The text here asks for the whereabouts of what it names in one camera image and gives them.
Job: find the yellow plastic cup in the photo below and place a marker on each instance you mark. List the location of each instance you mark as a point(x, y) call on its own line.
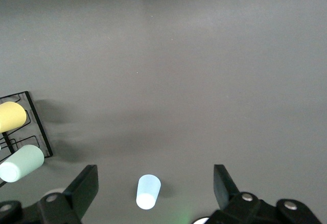
point(11, 116)

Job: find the light blue plastic cup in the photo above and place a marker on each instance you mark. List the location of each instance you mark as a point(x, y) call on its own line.
point(148, 190)

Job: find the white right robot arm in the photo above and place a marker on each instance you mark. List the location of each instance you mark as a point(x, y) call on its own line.
point(201, 221)

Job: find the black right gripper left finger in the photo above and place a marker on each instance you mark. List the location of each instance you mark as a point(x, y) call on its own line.
point(79, 193)

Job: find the pale green plastic cup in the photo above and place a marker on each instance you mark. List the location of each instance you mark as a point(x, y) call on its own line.
point(23, 162)

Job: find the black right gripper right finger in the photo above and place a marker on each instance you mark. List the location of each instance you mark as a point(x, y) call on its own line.
point(227, 193)

